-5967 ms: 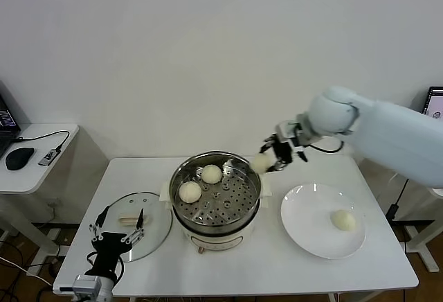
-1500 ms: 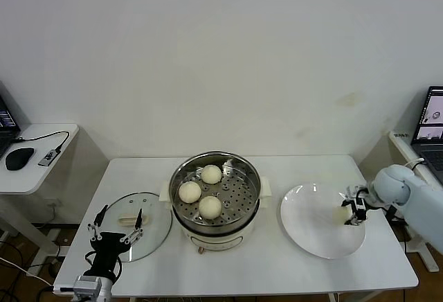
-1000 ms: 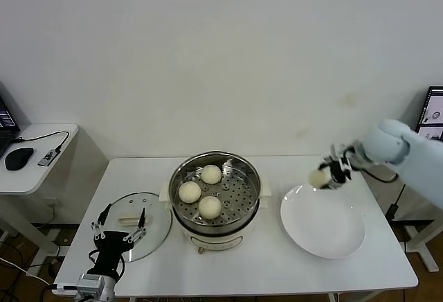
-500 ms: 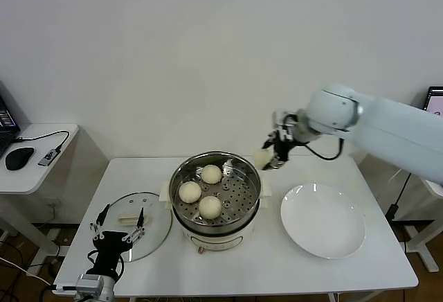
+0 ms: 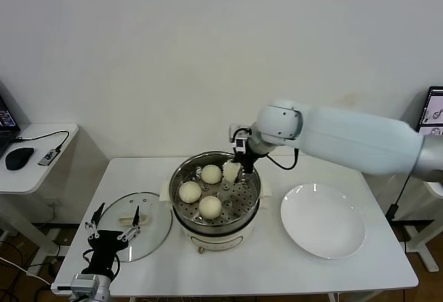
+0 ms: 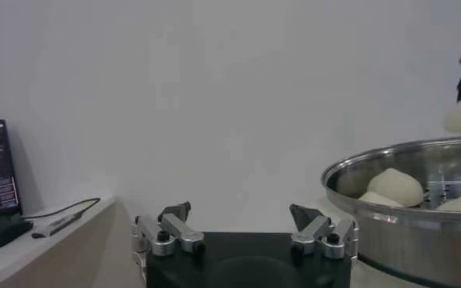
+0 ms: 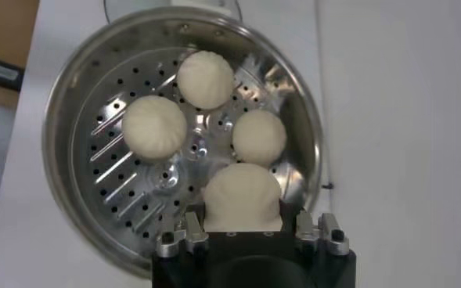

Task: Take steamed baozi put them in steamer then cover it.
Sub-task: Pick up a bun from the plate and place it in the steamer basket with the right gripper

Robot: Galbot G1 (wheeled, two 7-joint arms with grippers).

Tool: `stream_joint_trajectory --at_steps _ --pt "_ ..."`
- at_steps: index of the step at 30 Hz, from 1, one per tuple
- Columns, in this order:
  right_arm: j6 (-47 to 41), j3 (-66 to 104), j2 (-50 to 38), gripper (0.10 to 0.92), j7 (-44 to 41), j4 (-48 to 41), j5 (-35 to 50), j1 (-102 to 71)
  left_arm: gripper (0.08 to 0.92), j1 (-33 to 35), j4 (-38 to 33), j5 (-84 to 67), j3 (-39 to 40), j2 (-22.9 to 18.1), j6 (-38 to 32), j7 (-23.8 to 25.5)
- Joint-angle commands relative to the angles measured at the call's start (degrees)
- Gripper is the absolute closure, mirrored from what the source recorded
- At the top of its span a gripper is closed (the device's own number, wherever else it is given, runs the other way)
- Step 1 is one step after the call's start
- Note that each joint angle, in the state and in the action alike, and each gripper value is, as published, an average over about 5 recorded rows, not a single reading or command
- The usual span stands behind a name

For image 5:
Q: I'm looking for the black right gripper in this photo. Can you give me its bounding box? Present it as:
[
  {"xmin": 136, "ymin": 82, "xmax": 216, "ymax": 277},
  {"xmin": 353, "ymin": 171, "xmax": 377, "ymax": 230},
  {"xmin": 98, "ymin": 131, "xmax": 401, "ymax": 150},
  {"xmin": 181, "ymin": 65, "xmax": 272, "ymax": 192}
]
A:
[{"xmin": 224, "ymin": 152, "xmax": 259, "ymax": 186}]

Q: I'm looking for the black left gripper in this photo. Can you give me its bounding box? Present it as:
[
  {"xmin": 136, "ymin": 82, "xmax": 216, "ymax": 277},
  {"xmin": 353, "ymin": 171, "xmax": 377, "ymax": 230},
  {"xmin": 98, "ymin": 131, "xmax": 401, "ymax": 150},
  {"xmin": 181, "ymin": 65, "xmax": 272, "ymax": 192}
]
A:
[{"xmin": 82, "ymin": 202, "xmax": 141, "ymax": 275}]

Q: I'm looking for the white steamed baozi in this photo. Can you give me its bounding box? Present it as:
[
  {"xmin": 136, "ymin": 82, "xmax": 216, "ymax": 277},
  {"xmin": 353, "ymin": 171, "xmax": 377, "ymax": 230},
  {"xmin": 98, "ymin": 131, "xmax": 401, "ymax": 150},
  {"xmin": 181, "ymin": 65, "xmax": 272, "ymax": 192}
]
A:
[
  {"xmin": 179, "ymin": 181, "xmax": 203, "ymax": 204},
  {"xmin": 222, "ymin": 162, "xmax": 242, "ymax": 182},
  {"xmin": 201, "ymin": 165, "xmax": 223, "ymax": 184},
  {"xmin": 198, "ymin": 195, "xmax": 223, "ymax": 220}
]

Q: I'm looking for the glass lid with cream handle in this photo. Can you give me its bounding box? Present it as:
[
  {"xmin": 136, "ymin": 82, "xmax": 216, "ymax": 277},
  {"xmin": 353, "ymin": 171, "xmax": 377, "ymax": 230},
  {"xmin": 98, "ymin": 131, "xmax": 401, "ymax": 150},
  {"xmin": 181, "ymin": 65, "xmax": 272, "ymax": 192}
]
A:
[{"xmin": 93, "ymin": 191, "xmax": 174, "ymax": 263}]

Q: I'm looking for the stainless steel steamer basket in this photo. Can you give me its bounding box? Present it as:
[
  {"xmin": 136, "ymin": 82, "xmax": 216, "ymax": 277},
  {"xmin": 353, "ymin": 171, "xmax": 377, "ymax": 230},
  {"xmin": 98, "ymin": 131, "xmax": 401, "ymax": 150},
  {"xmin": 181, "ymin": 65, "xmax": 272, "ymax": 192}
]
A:
[{"xmin": 159, "ymin": 150, "xmax": 273, "ymax": 229}]

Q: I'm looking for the white side desk with mouse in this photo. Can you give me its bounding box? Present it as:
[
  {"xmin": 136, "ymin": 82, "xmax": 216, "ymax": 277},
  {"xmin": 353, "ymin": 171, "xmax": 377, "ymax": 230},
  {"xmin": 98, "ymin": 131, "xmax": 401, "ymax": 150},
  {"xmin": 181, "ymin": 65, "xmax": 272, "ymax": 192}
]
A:
[{"xmin": 0, "ymin": 123, "xmax": 109, "ymax": 265}]

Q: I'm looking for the small grey usb hub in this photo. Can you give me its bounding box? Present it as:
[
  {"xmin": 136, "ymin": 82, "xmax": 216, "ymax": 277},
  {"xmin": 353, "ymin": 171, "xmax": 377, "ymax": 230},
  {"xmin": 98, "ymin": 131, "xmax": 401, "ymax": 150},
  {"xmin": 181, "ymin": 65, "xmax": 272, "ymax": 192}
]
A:
[{"xmin": 37, "ymin": 145, "xmax": 58, "ymax": 168}]

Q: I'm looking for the white round plate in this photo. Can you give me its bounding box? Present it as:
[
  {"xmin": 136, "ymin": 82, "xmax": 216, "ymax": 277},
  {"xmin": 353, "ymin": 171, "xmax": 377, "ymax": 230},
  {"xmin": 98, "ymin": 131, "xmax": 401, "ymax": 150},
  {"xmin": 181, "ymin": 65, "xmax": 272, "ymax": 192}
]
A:
[{"xmin": 280, "ymin": 183, "xmax": 367, "ymax": 260}]

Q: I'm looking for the black computer mouse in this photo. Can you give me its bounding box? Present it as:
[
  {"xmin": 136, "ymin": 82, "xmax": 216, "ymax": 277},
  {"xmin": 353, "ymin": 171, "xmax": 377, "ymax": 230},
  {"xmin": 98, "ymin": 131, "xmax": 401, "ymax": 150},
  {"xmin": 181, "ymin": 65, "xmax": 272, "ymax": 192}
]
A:
[{"xmin": 5, "ymin": 146, "xmax": 36, "ymax": 170}]

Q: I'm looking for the black laptop with dark screen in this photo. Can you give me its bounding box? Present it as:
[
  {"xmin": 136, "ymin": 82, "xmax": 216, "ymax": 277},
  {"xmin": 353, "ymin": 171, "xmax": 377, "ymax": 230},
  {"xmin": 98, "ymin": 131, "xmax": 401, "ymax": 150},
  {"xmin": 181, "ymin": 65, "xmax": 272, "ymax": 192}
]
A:
[{"xmin": 0, "ymin": 79, "xmax": 22, "ymax": 159}]

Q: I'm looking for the white side desk with label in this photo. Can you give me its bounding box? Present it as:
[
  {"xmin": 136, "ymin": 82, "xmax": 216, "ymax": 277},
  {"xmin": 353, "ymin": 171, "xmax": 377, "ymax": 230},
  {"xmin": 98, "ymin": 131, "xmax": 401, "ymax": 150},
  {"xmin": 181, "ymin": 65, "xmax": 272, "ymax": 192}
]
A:
[{"xmin": 358, "ymin": 163, "xmax": 443, "ymax": 274}]

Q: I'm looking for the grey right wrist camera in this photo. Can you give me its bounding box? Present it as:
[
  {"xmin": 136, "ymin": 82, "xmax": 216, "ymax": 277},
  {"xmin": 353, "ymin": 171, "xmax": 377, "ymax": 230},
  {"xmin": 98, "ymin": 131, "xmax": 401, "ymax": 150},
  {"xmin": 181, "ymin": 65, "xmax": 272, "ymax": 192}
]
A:
[{"xmin": 228, "ymin": 124, "xmax": 255, "ymax": 156}]

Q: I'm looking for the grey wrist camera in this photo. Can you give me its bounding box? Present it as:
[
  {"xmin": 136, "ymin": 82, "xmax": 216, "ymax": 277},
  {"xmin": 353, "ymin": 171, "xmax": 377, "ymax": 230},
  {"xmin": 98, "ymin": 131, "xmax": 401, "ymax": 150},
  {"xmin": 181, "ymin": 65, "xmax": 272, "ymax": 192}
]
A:
[
  {"xmin": 228, "ymin": 124, "xmax": 255, "ymax": 156},
  {"xmin": 70, "ymin": 273, "xmax": 101, "ymax": 294}
]

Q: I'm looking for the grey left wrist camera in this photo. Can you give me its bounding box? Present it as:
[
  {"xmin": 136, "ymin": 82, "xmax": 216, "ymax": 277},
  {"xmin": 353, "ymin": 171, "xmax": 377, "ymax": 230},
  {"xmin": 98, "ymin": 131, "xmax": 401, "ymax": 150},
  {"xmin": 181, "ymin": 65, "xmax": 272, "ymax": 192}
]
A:
[{"xmin": 70, "ymin": 273, "xmax": 101, "ymax": 294}]

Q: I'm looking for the white floor cable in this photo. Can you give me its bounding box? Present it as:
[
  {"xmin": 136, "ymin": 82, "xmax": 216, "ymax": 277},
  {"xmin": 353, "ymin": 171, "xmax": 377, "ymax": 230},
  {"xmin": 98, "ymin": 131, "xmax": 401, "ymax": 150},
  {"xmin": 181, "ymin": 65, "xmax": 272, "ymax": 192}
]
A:
[{"xmin": 0, "ymin": 256, "xmax": 55, "ymax": 286}]

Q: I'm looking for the black usb cable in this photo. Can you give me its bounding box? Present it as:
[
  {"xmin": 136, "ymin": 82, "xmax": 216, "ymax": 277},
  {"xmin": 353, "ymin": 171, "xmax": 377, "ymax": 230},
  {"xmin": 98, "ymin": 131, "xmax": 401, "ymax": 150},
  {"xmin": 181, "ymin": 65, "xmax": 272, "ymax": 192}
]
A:
[{"xmin": 12, "ymin": 130, "xmax": 71, "ymax": 152}]

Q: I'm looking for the black power adapter cable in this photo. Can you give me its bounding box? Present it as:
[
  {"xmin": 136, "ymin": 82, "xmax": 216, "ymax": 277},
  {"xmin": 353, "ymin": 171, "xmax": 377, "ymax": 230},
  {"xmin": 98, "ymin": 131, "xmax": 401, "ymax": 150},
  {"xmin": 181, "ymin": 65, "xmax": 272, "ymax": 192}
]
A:
[{"xmin": 386, "ymin": 175, "xmax": 411, "ymax": 221}]

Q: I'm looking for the grey laptop showing camera views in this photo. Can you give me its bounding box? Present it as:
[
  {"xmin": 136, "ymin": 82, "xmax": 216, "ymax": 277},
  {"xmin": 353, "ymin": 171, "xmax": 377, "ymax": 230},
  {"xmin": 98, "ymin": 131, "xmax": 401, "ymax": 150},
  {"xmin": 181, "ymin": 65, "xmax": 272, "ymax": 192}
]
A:
[{"xmin": 417, "ymin": 85, "xmax": 443, "ymax": 135}]

